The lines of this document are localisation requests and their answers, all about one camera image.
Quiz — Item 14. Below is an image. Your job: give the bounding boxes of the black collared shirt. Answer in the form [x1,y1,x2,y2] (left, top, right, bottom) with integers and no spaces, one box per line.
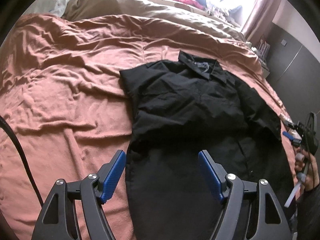
[120,51,293,239]

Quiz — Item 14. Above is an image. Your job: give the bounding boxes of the person's right hand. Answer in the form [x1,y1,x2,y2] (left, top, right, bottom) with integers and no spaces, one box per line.
[295,147,319,191]

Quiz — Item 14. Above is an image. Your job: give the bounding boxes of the dark grey wardrobe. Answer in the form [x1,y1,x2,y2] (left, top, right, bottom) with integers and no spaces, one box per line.
[265,23,319,122]

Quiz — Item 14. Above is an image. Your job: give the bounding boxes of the white bedside cabinet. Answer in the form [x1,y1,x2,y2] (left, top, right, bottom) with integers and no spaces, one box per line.
[251,36,270,79]

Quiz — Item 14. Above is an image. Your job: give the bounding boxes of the pink curtain right of window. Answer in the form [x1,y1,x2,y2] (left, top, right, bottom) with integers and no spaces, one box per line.
[242,0,281,45]

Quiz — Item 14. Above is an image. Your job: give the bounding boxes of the terracotta pink duvet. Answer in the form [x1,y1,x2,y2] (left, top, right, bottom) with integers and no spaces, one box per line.
[1,14,286,239]

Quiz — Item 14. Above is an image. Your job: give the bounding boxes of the pink plush cushion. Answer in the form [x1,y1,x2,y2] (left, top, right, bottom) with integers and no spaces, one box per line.
[172,0,207,10]

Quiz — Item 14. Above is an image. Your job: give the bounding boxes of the white patterned pillow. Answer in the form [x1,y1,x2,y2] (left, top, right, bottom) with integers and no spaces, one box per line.
[23,0,70,17]

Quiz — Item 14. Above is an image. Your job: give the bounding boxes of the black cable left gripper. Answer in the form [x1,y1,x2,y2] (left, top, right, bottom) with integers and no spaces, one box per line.
[0,115,45,208]

